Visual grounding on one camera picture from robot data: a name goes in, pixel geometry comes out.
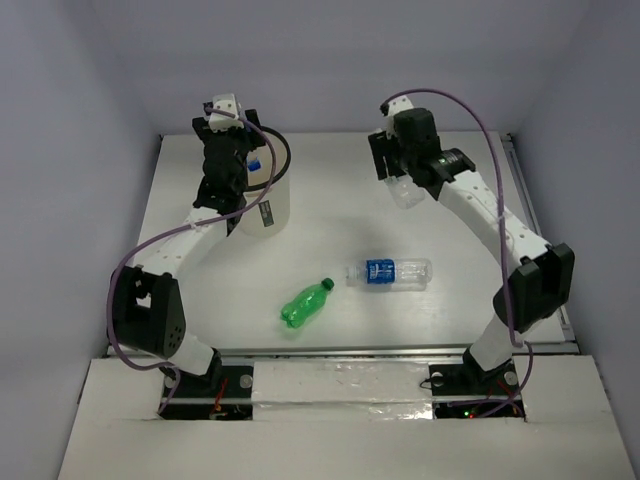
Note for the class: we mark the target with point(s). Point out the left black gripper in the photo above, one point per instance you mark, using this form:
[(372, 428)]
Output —
[(201, 128)]

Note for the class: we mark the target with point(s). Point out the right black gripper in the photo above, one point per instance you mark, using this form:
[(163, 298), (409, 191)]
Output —
[(381, 144)]

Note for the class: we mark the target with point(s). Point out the clear bottle blue cap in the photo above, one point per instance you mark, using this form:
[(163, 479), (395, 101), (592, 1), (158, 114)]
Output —
[(254, 165)]

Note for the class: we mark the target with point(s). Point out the clear bottle green white label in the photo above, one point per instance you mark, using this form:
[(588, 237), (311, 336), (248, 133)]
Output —
[(405, 193)]

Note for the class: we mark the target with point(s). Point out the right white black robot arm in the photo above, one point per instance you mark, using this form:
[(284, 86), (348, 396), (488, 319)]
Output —
[(536, 274)]

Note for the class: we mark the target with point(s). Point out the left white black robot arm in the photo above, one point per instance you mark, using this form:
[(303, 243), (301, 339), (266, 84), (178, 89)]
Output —
[(145, 310)]

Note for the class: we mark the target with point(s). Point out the white bin with black rim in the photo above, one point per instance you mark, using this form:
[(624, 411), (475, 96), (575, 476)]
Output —
[(272, 213)]

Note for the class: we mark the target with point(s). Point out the clear bottle dark blue label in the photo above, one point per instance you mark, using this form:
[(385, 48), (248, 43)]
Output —
[(389, 275)]

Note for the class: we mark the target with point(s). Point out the green plastic bottle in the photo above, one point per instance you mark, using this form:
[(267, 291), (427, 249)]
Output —
[(306, 304)]

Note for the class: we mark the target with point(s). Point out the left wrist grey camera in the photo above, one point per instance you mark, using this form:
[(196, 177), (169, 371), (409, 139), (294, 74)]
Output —
[(222, 113)]

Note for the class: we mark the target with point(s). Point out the aluminium rail right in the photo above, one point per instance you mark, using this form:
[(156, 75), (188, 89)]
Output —
[(532, 220)]

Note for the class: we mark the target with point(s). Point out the aluminium rail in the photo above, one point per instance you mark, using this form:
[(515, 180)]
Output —
[(532, 220), (567, 347)]

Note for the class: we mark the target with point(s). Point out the aluminium rail front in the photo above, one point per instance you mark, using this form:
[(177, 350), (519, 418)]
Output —
[(567, 347)]

